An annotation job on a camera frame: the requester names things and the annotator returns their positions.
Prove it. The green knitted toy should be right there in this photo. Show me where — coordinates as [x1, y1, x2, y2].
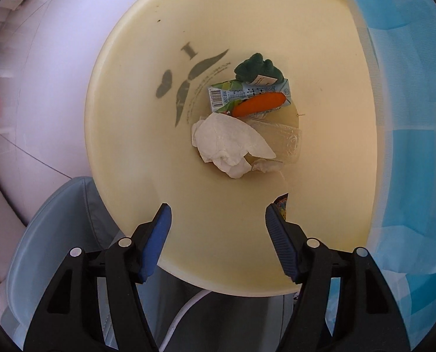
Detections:
[234, 53, 285, 85]

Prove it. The printed snack packet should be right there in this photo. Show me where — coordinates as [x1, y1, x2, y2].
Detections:
[273, 193, 290, 222]

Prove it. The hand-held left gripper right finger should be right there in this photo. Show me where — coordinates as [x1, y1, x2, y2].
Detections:
[265, 203, 411, 352]

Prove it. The yellow plastic bucket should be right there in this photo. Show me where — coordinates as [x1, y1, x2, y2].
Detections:
[84, 0, 395, 297]

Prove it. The green drink carton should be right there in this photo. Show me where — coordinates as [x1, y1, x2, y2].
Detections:
[207, 79, 290, 114]

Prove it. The white tissue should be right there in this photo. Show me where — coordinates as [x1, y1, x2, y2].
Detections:
[191, 112, 277, 180]

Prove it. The clear plastic wrapper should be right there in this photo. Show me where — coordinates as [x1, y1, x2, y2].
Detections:
[245, 112, 303, 164]

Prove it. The orange toy carrot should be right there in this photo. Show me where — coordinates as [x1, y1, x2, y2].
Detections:
[231, 92, 288, 118]

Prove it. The blue checked tablecloth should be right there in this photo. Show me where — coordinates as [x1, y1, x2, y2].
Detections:
[330, 0, 436, 341]

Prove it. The white cable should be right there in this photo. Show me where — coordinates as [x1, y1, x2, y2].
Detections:
[158, 289, 213, 352]

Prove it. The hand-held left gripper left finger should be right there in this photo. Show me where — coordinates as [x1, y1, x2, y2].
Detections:
[23, 203, 172, 352]

